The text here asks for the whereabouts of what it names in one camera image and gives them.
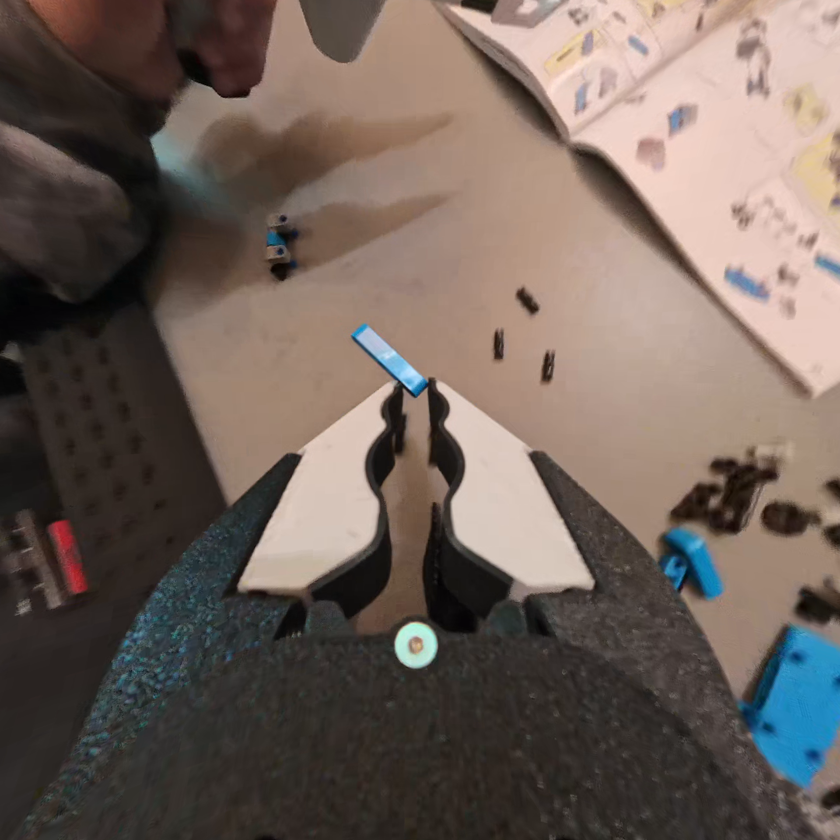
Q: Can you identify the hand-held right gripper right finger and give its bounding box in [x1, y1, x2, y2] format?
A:
[423, 378, 596, 619]

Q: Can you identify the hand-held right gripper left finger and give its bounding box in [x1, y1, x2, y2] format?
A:
[236, 381, 404, 616]

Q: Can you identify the light blue short beam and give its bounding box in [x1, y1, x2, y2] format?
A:
[350, 323, 429, 399]

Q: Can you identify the pile of building brick pieces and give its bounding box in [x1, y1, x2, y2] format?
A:
[659, 443, 840, 811]

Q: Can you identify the grey blue brick assembly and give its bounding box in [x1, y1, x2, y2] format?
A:
[264, 211, 301, 282]

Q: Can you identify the person's left forearm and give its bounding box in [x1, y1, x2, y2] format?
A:
[0, 0, 172, 309]

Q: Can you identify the grey desk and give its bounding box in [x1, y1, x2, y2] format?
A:
[147, 0, 840, 788]

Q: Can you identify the person's left hand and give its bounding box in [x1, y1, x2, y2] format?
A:
[36, 0, 277, 104]

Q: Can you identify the light blue bent liftarm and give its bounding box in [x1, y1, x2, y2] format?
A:
[659, 528, 724, 599]

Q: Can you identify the red cylinder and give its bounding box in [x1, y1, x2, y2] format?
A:
[46, 520, 89, 597]

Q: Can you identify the grey metal object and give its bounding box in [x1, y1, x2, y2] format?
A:
[0, 511, 67, 616]

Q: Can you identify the light blue curved panel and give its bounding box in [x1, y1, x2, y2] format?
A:
[738, 625, 840, 790]

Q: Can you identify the instruction booklet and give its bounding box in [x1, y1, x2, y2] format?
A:
[433, 0, 840, 400]

